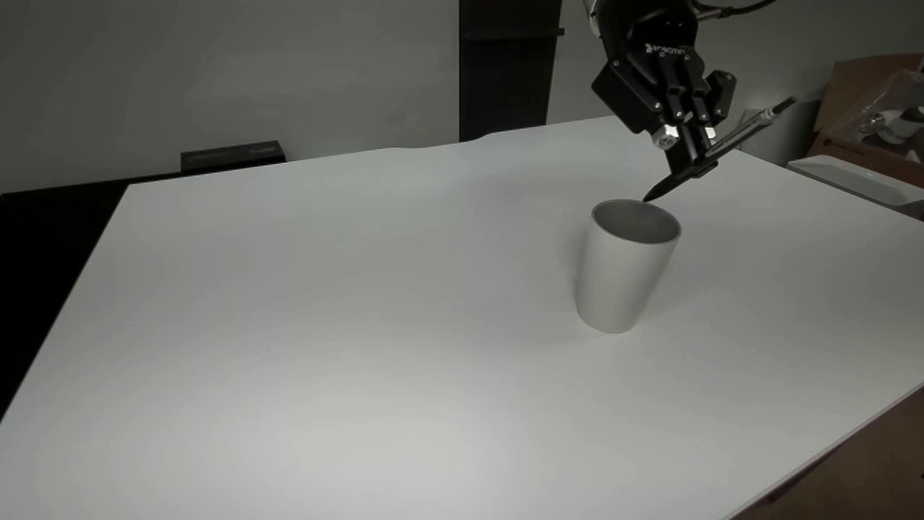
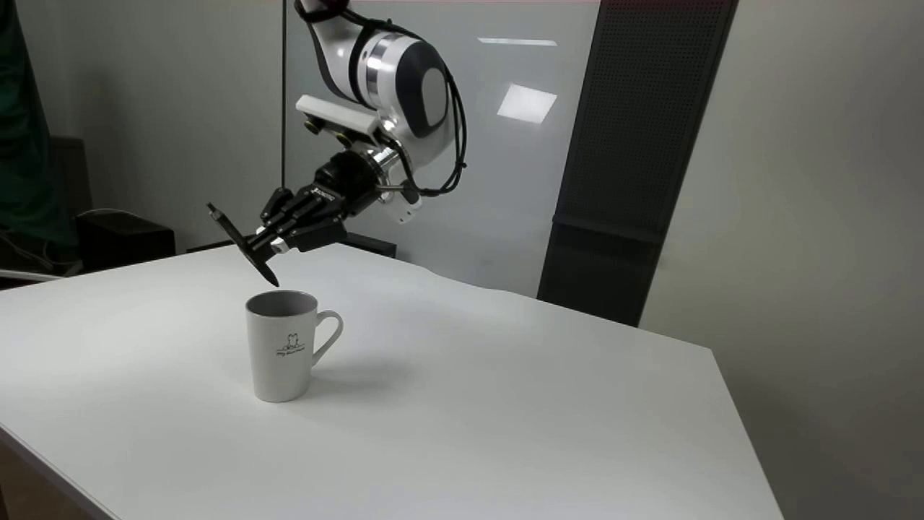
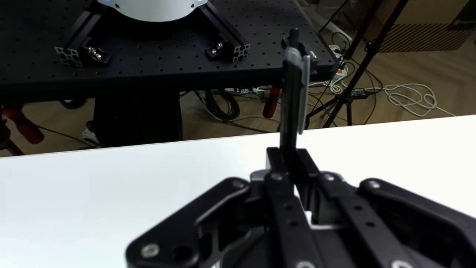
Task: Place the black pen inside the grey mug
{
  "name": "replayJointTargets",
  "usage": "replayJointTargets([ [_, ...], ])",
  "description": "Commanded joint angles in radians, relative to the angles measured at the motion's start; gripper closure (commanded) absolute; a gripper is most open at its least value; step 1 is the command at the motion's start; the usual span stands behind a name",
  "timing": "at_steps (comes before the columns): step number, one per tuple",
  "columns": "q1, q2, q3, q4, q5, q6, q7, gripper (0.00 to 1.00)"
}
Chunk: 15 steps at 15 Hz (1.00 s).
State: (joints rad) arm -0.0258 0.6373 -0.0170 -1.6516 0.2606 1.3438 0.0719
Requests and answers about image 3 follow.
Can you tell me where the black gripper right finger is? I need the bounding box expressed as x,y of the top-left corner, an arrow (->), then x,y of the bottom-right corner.
297,147 -> 476,268

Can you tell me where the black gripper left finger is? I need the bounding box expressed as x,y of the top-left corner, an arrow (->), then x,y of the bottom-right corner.
124,145 -> 325,268

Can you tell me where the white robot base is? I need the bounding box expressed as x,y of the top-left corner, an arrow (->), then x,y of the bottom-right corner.
96,0 -> 210,23

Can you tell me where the red clamp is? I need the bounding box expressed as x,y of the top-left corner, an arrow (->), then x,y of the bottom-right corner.
261,86 -> 283,120
0,104 -> 48,145

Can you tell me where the black cabinet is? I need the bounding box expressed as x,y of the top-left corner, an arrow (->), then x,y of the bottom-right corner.
91,90 -> 185,148

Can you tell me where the white power strip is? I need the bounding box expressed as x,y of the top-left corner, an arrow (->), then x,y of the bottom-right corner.
325,43 -> 362,95

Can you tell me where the black perforated breadboard table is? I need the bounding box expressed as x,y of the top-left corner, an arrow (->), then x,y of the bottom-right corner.
0,0 -> 340,98

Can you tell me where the black tripod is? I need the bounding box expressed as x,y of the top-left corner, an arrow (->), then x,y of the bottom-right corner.
305,0 -> 414,129

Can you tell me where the beige box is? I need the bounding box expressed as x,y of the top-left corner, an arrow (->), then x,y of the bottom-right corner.
378,0 -> 476,54

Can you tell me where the black coiled cable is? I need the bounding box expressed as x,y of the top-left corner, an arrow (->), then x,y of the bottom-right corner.
204,87 -> 243,121

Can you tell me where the white cable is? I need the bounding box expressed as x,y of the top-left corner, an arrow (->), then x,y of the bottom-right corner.
381,81 -> 456,119

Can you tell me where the black aluminium extrusion bracket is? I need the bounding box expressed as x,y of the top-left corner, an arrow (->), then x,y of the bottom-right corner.
197,0 -> 252,63
53,0 -> 112,69

